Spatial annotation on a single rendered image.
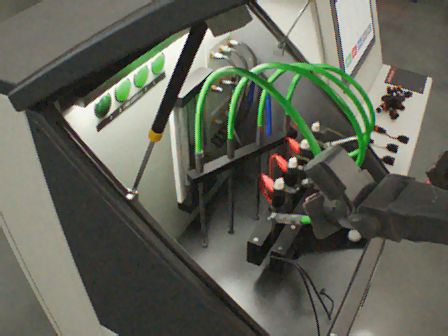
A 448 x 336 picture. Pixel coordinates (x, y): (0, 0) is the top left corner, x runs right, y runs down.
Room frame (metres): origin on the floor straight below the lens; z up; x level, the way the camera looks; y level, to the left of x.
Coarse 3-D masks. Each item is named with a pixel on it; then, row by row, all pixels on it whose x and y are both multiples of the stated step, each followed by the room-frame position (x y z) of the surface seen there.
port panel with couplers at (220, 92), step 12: (228, 36) 1.16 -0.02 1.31; (216, 48) 1.10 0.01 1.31; (228, 48) 1.10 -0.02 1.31; (216, 60) 1.10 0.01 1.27; (216, 84) 1.10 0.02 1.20; (228, 84) 1.10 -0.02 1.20; (216, 96) 1.10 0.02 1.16; (228, 96) 1.15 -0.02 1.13; (216, 108) 1.09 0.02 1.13; (228, 108) 1.16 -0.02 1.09; (216, 120) 1.07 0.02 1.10
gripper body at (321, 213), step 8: (312, 200) 0.53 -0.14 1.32; (320, 200) 0.53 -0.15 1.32; (304, 208) 0.53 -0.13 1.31; (312, 208) 0.53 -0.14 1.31; (320, 208) 0.53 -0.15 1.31; (328, 208) 0.51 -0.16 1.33; (312, 216) 0.52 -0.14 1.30; (320, 216) 0.52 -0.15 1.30; (328, 216) 0.50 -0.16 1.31; (312, 224) 0.51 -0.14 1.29; (320, 224) 0.51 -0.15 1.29; (328, 224) 0.51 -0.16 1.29; (336, 224) 0.49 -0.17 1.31; (320, 232) 0.50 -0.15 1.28; (328, 232) 0.50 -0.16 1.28
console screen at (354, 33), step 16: (336, 0) 1.27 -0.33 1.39; (352, 0) 1.41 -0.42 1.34; (368, 0) 1.58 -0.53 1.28; (336, 16) 1.24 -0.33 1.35; (352, 16) 1.38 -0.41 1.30; (368, 16) 1.55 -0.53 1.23; (336, 32) 1.22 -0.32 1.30; (352, 32) 1.35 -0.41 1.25; (368, 32) 1.52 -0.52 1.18; (352, 48) 1.32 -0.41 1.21; (368, 48) 1.49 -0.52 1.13; (352, 64) 1.30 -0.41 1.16
